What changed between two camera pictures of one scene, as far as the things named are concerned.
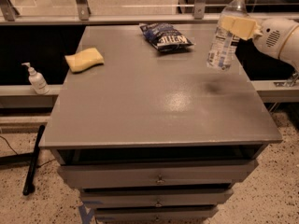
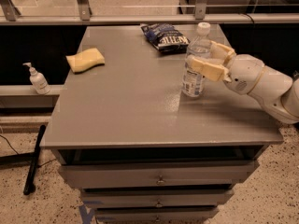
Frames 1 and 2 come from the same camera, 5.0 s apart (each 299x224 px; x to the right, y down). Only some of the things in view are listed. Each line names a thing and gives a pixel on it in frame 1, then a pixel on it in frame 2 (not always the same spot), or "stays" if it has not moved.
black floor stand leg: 29,181 stays
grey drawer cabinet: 156,137 stays
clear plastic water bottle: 224,43 to 193,82
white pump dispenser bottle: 37,80 stays
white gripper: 270,36 to 245,74
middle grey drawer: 209,198 stays
